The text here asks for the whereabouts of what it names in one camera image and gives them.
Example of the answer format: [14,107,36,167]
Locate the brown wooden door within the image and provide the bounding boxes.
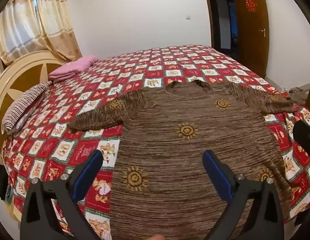
[232,0,269,78]

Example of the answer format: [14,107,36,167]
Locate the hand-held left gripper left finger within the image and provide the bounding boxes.
[18,149,110,240]

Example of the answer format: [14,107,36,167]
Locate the red checkered printed blanket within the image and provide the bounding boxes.
[1,45,310,240]

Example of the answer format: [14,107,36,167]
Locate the cream and brown headboard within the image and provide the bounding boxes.
[0,50,68,220]

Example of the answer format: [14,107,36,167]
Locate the brown crumpled cloth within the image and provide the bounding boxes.
[288,87,309,104]

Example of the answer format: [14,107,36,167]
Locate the dark wooden door frame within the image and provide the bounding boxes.
[202,0,222,50]

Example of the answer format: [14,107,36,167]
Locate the dark object beside bed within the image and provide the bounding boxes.
[0,165,10,202]

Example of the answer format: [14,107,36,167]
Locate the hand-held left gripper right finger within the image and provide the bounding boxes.
[202,150,292,240]

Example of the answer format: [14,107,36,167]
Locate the striped pillow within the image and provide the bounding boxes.
[2,81,54,134]

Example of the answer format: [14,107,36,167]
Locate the cream patterned curtain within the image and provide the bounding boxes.
[0,0,83,65]

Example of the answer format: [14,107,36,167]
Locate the brown knit sweater sun print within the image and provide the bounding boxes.
[70,79,296,240]

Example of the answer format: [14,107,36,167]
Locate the pink folded blanket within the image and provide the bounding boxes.
[48,56,100,82]

